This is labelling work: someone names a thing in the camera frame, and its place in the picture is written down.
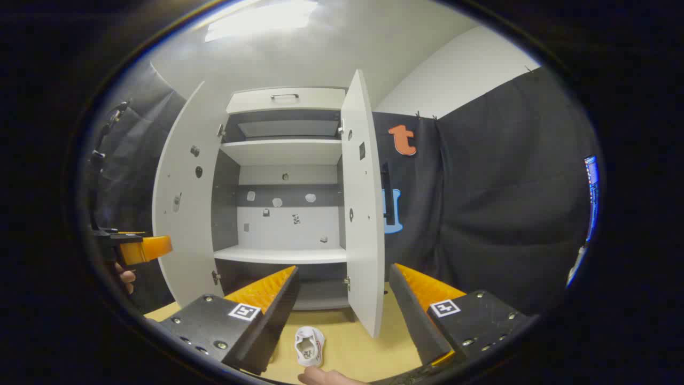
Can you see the white cabinet shelf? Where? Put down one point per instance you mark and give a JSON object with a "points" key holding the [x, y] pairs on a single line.
{"points": [[283, 152], [280, 255]]}

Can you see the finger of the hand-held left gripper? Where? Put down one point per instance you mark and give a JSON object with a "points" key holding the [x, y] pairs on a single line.
{"points": [[147, 248]]}

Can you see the white cabinet door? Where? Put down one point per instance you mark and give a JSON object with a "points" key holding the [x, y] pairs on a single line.
{"points": [[184, 235], [363, 235]]}

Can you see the white shoe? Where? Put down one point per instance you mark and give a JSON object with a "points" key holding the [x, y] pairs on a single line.
{"points": [[309, 345]]}

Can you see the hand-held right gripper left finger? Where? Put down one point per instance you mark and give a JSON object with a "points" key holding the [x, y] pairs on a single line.
{"points": [[278, 305]]}

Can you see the white shoe cabinet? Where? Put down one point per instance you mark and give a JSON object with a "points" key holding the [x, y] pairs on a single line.
{"points": [[288, 230]]}

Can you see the black backdrop cloth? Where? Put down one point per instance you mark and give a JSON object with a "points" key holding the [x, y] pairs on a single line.
{"points": [[507, 187]]}

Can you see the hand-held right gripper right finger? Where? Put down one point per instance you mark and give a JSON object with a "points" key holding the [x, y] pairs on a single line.
{"points": [[411, 315]]}

